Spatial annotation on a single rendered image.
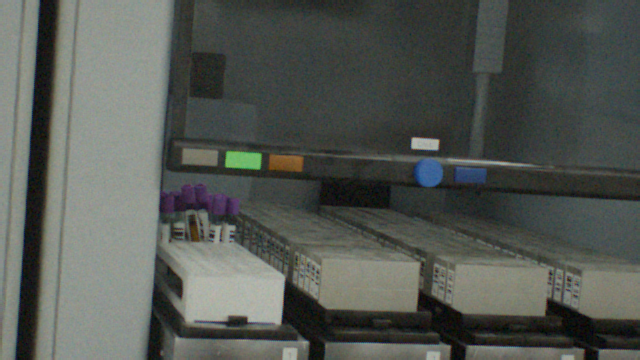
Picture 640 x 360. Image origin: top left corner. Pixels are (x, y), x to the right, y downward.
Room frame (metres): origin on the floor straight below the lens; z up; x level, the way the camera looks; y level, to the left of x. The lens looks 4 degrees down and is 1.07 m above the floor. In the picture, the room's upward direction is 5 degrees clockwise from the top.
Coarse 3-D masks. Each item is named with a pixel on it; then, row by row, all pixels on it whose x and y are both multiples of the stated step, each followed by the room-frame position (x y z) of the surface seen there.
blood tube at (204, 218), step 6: (198, 186) 1.53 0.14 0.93; (204, 186) 1.52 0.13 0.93; (198, 192) 1.52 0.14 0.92; (204, 192) 1.52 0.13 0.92; (198, 198) 1.52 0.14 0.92; (204, 198) 1.52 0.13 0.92; (198, 204) 1.52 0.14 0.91; (204, 204) 1.52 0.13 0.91; (198, 210) 1.53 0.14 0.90; (204, 210) 1.53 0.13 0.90; (204, 216) 1.53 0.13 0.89; (204, 222) 1.53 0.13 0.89; (204, 228) 1.53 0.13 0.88; (204, 234) 1.54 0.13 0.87; (204, 240) 1.54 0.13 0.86
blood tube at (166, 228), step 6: (162, 198) 1.49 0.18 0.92; (168, 198) 1.49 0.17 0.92; (162, 204) 1.49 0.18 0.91; (168, 204) 1.49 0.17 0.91; (162, 210) 1.49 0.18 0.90; (168, 210) 1.49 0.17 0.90; (162, 216) 1.49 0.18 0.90; (168, 216) 1.49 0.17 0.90; (162, 222) 1.49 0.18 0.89; (168, 222) 1.49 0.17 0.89; (162, 228) 1.49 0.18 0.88; (168, 228) 1.49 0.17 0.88; (162, 234) 1.49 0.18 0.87; (168, 234) 1.49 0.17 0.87; (162, 240) 1.49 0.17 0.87; (168, 240) 1.49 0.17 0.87; (162, 264) 1.49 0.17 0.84; (162, 270) 1.49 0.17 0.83; (168, 270) 1.49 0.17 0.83
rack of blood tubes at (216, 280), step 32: (160, 256) 1.46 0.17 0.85; (192, 256) 1.40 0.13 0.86; (224, 256) 1.42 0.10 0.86; (256, 256) 1.44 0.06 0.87; (160, 288) 1.44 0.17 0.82; (192, 288) 1.28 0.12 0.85; (224, 288) 1.29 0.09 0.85; (256, 288) 1.30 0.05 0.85; (192, 320) 1.28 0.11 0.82; (224, 320) 1.29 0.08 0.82; (256, 320) 1.30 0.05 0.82
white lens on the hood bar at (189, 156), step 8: (184, 152) 1.30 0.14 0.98; (192, 152) 1.30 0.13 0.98; (200, 152) 1.30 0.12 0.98; (208, 152) 1.31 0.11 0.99; (216, 152) 1.31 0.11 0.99; (184, 160) 1.30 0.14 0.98; (192, 160) 1.30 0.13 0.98; (200, 160) 1.30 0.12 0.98; (208, 160) 1.31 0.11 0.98; (216, 160) 1.31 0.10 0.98
